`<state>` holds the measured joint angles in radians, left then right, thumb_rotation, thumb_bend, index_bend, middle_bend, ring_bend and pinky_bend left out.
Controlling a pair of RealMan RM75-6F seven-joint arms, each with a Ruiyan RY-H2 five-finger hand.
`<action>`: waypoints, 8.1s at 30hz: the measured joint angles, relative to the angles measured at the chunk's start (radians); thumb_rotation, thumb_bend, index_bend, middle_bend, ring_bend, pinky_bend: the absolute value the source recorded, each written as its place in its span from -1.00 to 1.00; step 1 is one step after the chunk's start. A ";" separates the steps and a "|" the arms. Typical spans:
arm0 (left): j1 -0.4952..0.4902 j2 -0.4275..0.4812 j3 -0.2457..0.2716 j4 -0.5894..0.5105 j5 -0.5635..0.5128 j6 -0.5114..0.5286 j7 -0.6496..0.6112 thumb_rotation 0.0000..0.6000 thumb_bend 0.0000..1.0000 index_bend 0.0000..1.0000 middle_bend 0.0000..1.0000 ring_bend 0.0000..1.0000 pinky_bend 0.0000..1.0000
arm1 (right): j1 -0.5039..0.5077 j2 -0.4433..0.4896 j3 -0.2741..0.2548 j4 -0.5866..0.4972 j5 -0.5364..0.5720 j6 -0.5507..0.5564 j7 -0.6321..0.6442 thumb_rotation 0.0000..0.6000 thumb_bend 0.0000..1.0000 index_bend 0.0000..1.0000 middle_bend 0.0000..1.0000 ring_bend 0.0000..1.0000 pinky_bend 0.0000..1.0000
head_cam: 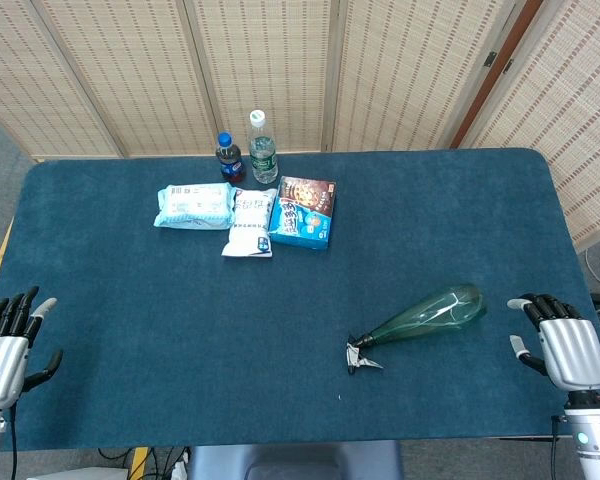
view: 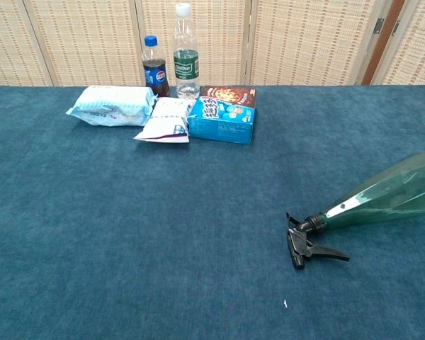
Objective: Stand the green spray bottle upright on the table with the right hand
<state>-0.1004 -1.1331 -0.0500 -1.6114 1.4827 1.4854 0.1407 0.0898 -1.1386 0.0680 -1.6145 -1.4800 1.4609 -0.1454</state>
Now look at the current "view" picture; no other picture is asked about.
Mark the green spray bottle black trigger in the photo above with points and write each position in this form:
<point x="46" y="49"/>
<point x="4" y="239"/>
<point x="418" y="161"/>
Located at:
<point x="393" y="198"/>

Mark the clear water bottle green label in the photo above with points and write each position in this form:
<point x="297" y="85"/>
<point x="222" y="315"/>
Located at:
<point x="186" y="67"/>

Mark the cola bottle blue cap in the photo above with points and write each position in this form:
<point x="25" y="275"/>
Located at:
<point x="155" y="74"/>

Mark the blue cookie box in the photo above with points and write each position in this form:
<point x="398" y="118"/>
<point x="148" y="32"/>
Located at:
<point x="219" y="124"/>

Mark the white snack bag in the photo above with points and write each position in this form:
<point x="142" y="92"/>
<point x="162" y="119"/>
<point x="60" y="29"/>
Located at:
<point x="166" y="122"/>

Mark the blue carpet table cover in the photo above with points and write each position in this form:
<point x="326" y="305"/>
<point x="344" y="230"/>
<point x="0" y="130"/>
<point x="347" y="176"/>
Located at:
<point x="127" y="230"/>

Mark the light blue wet wipes pack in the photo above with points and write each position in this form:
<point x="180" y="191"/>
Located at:
<point x="110" y="106"/>

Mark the wide bamboo folding screen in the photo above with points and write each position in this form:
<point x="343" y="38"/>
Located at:
<point x="92" y="42"/>

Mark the metal screen hinge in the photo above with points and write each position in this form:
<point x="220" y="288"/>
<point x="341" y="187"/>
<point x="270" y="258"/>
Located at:
<point x="396" y="28"/>
<point x="378" y="26"/>

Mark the narrow bamboo folding screen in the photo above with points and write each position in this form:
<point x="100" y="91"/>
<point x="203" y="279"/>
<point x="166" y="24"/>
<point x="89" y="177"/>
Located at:
<point x="418" y="49"/>

